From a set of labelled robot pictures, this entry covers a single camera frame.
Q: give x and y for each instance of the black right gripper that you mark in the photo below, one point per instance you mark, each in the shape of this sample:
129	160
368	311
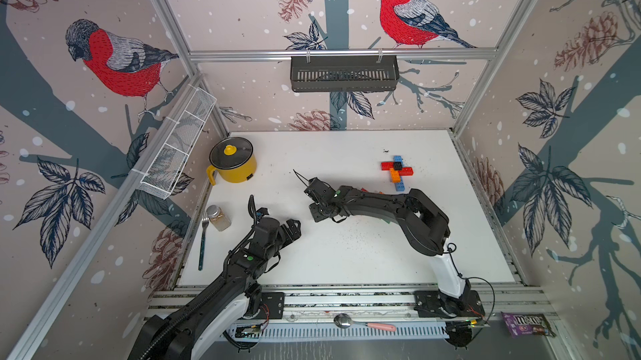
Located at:
313	210

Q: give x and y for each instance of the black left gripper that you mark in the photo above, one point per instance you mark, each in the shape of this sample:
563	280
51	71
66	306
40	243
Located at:
295	231

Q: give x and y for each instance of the red lego brick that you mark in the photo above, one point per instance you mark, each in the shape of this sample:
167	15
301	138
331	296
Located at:
386	166
406	171

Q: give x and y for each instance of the orange lego brick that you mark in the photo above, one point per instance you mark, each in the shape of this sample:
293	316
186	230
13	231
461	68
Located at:
395	175

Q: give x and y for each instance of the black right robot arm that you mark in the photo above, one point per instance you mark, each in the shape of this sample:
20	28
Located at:
426	228

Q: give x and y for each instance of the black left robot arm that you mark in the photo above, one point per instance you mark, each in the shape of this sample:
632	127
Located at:
189	332

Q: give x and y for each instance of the small glass spice jar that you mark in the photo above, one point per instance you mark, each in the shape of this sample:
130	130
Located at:
217	218

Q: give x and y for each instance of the yellow pot with black lid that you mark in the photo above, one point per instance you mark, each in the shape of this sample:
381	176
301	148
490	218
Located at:
233	159

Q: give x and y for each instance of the purple candy packet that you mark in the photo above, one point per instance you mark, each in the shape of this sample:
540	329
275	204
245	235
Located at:
527	324

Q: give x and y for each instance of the fork with green handle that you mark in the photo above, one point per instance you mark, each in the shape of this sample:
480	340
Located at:
204	225

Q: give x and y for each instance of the spoon with pink handle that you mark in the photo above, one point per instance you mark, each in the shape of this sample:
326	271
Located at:
344	321

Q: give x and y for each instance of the black hanging wire basket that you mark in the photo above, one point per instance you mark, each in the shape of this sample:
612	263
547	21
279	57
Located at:
363	73

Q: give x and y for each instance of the white wire mesh shelf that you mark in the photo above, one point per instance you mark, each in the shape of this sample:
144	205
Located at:
160	178

